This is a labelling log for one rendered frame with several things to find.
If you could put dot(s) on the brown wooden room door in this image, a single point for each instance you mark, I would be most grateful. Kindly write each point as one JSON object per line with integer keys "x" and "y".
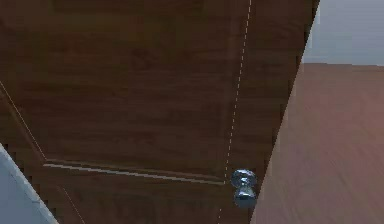
{"x": 140, "y": 93}

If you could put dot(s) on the silver round door knob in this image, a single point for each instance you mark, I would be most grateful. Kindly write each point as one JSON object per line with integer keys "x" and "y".
{"x": 244, "y": 188}

